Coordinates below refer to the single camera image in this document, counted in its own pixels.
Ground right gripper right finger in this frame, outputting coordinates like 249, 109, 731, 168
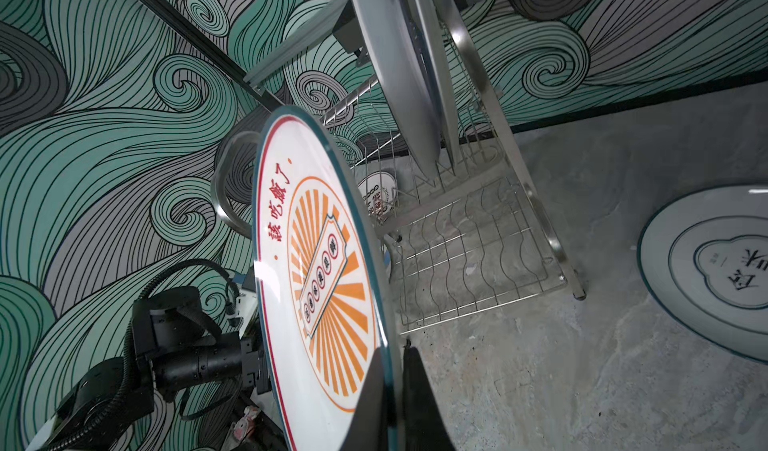
403, 339, 455, 450

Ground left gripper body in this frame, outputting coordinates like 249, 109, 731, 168
152, 332, 270, 394

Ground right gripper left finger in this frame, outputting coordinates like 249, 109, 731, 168
339, 348, 388, 451

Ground orange sunburst plate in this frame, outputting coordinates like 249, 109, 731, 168
352, 0, 440, 179
252, 105, 401, 450

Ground blue striped plate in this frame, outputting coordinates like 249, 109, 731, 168
408, 0, 461, 167

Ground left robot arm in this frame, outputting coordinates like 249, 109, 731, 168
26, 332, 270, 450

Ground white plate red characters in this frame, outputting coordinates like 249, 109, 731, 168
358, 171, 397, 222

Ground white plate dark cloud motif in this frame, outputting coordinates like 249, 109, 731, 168
637, 183, 767, 364

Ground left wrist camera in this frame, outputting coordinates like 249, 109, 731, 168
129, 286, 241, 360

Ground steel wire dish rack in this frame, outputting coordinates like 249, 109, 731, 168
209, 0, 588, 335

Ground aluminium wall rail back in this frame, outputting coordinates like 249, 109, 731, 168
244, 0, 350, 88

